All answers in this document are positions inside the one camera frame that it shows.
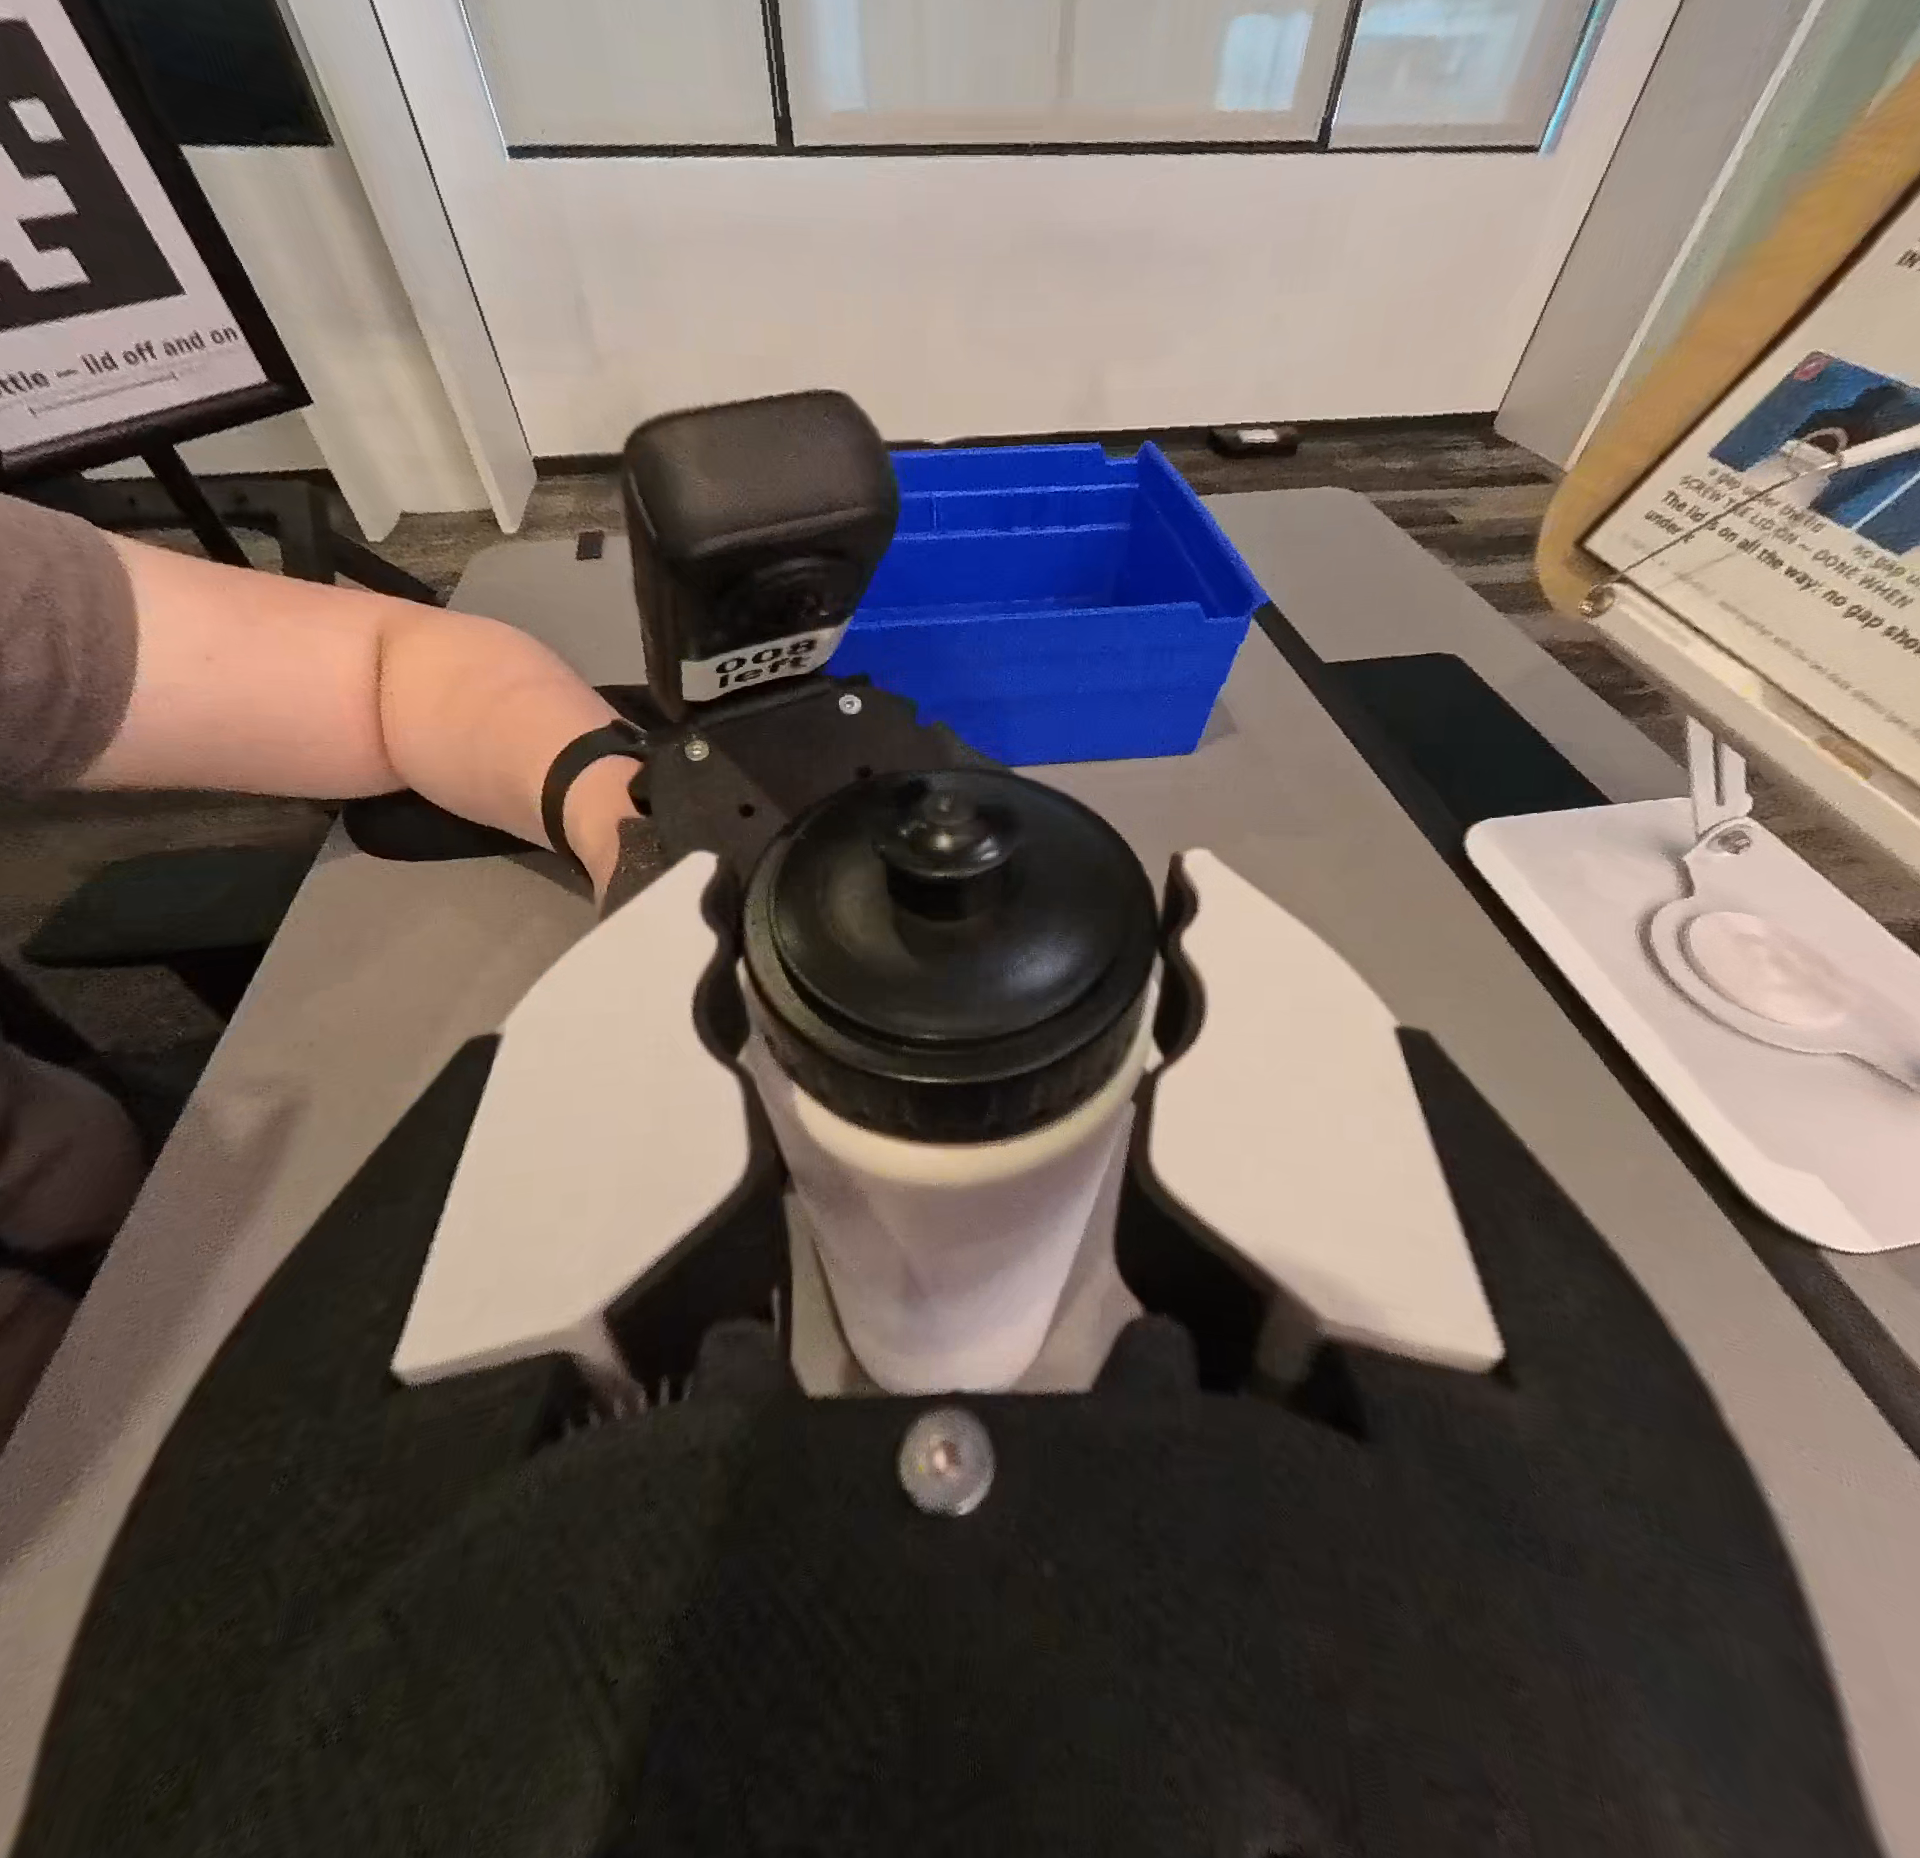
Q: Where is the blue plastic bin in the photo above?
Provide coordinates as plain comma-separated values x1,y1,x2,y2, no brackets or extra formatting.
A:
826,440,1269,769

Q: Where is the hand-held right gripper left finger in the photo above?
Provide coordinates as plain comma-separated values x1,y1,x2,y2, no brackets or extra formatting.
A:
389,845,791,1387

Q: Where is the person's left hand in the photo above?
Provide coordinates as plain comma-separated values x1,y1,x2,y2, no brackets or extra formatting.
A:
577,775,655,908

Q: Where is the dark chair seat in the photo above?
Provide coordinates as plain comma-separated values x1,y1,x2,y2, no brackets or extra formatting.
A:
22,845,323,968

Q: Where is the black rectangular pad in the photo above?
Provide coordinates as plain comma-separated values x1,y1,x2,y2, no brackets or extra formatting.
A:
1327,655,1615,826

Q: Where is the black sign easel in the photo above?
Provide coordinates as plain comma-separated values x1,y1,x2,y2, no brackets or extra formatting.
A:
60,440,445,607

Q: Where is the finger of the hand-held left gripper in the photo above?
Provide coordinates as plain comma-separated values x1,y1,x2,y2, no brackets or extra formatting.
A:
784,1200,860,1397

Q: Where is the person's left forearm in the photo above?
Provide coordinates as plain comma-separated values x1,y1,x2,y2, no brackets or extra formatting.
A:
113,532,632,857

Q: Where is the printed instruction sheet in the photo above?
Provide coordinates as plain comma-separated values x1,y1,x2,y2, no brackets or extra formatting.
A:
1581,194,1920,782

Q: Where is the framed marker sign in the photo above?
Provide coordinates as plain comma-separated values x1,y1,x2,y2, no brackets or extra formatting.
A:
0,0,315,476

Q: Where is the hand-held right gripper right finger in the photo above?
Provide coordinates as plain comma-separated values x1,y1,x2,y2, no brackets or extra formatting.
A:
1127,845,1507,1402

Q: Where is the white plastic bottle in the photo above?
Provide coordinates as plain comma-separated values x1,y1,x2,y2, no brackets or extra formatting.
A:
742,1050,1156,1397

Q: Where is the dark wall screen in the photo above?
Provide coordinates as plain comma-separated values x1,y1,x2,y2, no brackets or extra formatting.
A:
66,0,332,147

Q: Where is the black bottle lid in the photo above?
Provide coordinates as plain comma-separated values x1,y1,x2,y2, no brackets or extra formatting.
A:
738,773,1164,1139

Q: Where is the black wristband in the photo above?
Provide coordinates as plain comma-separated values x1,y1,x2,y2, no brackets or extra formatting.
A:
540,722,655,864

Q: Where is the framed glass window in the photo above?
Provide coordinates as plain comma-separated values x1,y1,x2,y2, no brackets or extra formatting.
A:
442,0,1636,160

